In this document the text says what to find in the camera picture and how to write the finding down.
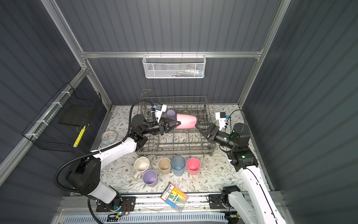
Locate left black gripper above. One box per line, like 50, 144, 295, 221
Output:
140, 118, 180, 137

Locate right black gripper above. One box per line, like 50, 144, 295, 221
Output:
195, 124, 235, 151

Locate lilac cup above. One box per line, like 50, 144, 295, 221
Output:
166, 110, 177, 120

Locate pink cup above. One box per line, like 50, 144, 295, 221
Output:
176, 114, 197, 129
186, 158, 201, 175

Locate green translucent cup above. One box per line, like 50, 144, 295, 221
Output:
181, 110, 191, 115

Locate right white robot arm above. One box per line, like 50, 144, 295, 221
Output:
195, 113, 286, 224

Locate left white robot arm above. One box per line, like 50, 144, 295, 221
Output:
65, 105, 181, 211

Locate blue translucent cup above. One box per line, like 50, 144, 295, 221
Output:
171, 155, 186, 176

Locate beige cup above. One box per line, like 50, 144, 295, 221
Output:
158, 157, 171, 175

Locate floral table mat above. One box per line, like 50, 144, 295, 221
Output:
95, 105, 246, 194

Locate white ceramic mug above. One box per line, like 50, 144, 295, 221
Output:
134, 157, 151, 179

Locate purple cup front row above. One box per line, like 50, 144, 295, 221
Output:
143, 170, 158, 187

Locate highlighter marker pack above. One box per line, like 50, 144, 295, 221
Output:
160, 182, 189, 213

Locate yellow marker pen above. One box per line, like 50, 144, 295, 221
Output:
73, 126, 87, 148

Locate grey wire dish rack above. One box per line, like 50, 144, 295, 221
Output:
137, 89, 214, 156

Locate pens in wall basket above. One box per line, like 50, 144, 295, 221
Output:
165, 69, 204, 78

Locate white wire wall basket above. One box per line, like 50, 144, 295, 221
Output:
142, 55, 207, 79

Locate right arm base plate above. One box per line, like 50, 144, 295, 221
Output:
208, 194, 227, 210

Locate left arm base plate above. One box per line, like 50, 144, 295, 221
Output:
96, 196, 137, 212

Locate black wire side basket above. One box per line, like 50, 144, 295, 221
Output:
22, 85, 106, 153

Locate left black cable conduit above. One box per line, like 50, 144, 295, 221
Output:
54, 99, 154, 224

